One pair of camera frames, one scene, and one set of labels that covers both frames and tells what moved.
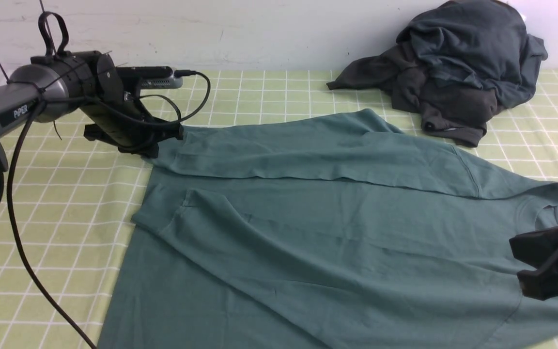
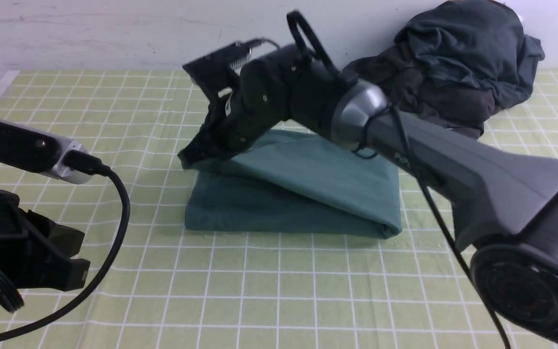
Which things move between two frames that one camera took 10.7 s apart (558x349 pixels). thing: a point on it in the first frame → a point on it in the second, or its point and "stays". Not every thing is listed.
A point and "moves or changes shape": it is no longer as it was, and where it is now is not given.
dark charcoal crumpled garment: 462,115 stays
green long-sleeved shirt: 336,231 moves or changes shape
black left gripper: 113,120 → 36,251
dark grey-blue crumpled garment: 485,42 stays
